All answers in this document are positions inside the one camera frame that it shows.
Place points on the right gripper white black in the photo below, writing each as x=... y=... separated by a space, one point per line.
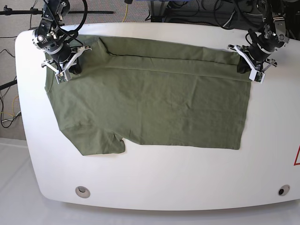
x=66 y=58

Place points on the red triangle sticker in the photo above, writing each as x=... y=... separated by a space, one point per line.
x=297 y=158

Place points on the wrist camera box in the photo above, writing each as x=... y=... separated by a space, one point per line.
x=63 y=76
x=256 y=76

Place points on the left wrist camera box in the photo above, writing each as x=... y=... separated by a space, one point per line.
x=256 y=76

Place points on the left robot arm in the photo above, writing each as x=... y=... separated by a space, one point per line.
x=266 y=37

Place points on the left table grommet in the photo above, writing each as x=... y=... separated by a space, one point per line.
x=82 y=192

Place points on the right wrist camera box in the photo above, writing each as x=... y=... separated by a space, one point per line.
x=63 y=76

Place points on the black stand leg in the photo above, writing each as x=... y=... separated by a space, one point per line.
x=8 y=84

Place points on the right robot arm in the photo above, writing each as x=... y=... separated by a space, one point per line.
x=61 y=45

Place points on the table grommet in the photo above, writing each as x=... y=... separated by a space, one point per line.
x=283 y=190
x=82 y=192

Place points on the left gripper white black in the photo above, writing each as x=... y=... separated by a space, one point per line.
x=257 y=57

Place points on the right table grommet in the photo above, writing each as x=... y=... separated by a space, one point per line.
x=283 y=190

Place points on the olive green T-shirt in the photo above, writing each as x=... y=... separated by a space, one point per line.
x=151 y=93

